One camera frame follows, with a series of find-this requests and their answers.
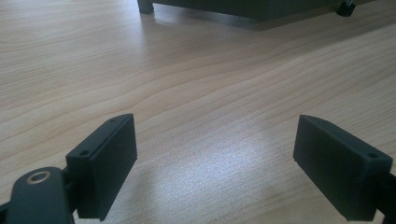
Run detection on black corner shelf rack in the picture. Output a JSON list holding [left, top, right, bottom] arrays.
[[136, 0, 358, 23]]

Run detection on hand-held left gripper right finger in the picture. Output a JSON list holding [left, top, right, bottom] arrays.
[[292, 114, 394, 222]]

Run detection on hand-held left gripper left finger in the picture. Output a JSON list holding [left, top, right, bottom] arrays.
[[65, 113, 138, 222]]

